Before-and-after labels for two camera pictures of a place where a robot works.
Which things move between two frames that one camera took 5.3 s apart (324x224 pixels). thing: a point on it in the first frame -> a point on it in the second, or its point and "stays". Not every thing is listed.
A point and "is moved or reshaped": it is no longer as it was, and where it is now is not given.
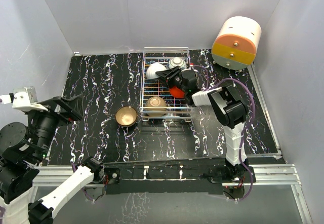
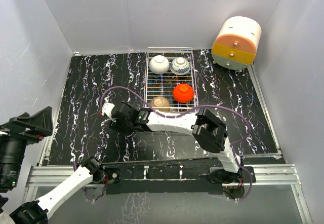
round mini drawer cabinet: (235, 47) stays
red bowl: (177, 92) is moved or reshaped
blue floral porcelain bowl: (177, 61) stays
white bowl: (152, 68) -> (159, 64)
